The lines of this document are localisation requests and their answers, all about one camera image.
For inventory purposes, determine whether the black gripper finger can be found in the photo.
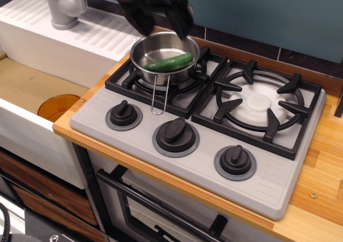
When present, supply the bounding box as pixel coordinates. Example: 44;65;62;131
165;7;194;39
117;0;155;36

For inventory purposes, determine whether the stainless steel pan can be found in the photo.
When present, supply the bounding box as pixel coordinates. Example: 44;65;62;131
130;32;200;99

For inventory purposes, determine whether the green pickle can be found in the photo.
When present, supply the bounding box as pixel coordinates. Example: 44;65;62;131
143;53;193;73

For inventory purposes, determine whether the black left stove knob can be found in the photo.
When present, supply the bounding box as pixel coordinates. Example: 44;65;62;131
106;100;143;131

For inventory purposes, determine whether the black stove knob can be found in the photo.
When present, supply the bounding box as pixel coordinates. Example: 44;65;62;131
152;118;200;158
106;100;143;131
214;145;257;181

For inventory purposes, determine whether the black middle stove knob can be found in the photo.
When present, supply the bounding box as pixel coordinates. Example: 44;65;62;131
152;118;200;158

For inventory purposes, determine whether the black right stove knob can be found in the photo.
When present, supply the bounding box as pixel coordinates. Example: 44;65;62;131
214;145;257;181

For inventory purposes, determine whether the grey toy stove top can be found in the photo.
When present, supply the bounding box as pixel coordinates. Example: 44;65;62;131
69;35;327;221

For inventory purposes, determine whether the grey toy faucet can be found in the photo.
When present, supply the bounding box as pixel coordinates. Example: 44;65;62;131
47;0;87;30

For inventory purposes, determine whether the black left burner grate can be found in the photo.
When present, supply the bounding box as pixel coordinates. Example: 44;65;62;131
105;32;228;119

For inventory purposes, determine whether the black burner grate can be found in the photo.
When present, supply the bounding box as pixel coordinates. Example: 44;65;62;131
105;32;228;119
192;60;326;160

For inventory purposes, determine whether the white toy sink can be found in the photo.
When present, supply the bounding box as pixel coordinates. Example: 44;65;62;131
1;0;140;189

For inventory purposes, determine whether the black right burner grate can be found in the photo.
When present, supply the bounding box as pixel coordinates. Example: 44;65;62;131
192;60;326;160

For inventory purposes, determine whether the orange sink drain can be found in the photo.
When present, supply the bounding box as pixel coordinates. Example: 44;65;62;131
37;94;80;122

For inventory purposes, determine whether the wooden drawer front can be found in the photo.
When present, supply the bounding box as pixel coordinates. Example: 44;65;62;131
1;148;105;242

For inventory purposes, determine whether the white oven door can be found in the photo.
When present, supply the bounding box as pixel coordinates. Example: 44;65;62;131
89;152;276;241

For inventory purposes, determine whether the black oven door handle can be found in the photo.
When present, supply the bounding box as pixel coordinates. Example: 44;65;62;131
96;165;228;241

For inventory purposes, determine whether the black braided cable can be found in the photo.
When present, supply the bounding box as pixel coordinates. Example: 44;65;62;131
0;202;11;236

